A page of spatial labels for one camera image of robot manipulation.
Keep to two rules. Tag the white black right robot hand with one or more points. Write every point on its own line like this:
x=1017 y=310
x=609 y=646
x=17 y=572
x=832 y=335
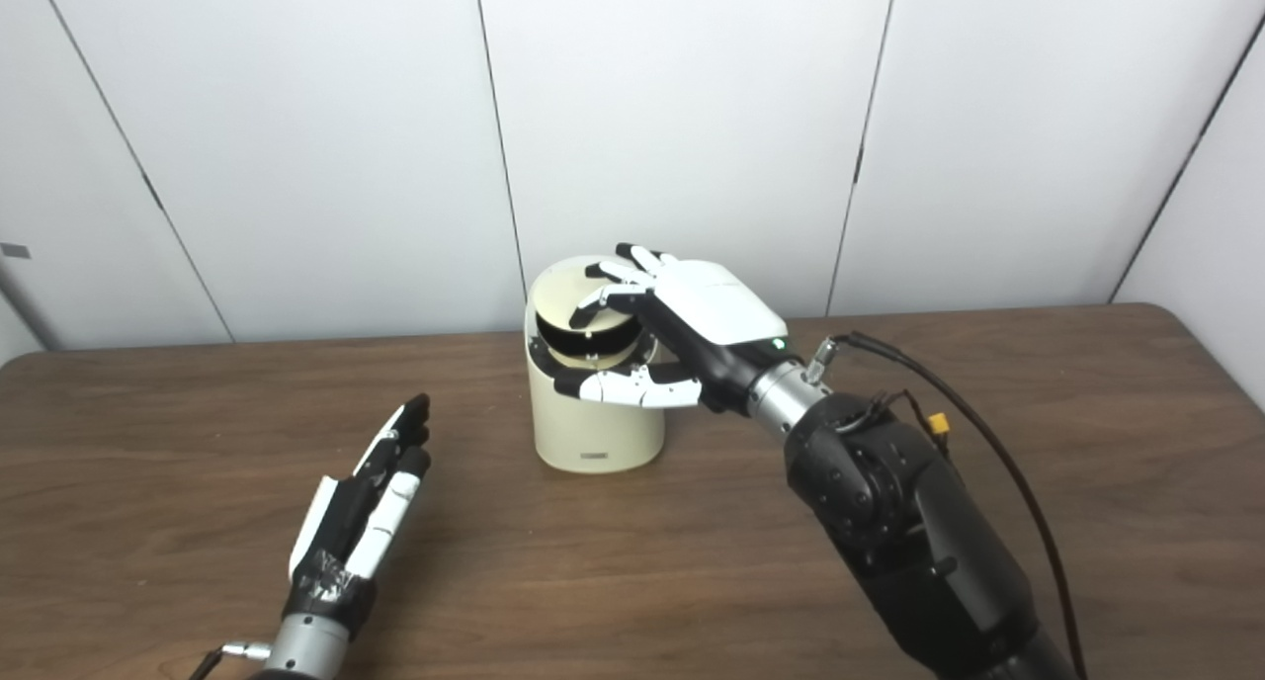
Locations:
x=716 y=314

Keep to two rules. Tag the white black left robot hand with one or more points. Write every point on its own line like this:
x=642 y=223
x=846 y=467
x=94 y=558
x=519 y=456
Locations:
x=346 y=532

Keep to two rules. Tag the round cream bin lid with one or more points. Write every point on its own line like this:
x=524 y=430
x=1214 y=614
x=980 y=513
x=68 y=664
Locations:
x=555 y=295

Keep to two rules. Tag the cream-colored bin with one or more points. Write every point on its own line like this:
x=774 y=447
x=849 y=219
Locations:
x=593 y=433

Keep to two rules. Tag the black bin liner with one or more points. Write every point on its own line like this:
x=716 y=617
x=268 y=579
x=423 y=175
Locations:
x=583 y=342

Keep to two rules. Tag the black wall panel hinge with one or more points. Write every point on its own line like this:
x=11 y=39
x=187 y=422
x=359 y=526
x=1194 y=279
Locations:
x=859 y=163
x=152 y=191

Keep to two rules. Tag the small gray wall label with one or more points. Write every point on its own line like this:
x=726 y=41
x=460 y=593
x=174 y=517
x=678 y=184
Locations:
x=14 y=251

